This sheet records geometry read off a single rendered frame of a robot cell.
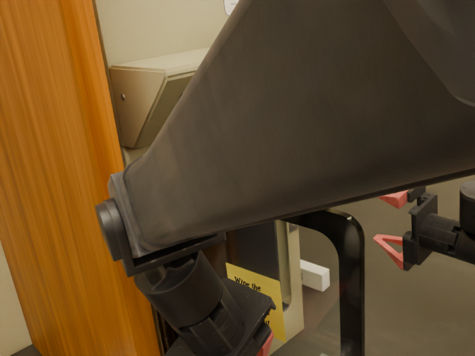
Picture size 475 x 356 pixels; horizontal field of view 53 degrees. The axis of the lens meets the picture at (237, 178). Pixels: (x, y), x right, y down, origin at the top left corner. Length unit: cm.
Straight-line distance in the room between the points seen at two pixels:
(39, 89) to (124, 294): 24
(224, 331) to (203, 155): 29
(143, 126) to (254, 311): 24
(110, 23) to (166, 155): 40
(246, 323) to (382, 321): 61
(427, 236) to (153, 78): 48
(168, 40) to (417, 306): 74
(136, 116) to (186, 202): 37
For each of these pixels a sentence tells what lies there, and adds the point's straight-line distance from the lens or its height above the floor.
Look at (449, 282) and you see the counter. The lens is 117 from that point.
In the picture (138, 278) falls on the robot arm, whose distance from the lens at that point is 39.
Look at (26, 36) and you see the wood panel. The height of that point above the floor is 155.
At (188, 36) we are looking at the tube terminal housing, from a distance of 65.
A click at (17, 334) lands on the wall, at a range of 115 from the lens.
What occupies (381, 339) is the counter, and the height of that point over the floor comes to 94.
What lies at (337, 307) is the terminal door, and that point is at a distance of 47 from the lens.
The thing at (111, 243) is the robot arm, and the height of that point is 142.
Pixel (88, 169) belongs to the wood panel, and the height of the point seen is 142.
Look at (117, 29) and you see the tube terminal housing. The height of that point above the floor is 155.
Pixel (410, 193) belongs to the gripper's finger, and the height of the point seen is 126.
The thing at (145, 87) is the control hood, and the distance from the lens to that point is 53.
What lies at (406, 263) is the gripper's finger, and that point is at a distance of 83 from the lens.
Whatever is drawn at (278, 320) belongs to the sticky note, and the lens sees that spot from 53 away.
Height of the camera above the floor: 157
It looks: 21 degrees down
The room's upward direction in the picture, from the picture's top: 6 degrees counter-clockwise
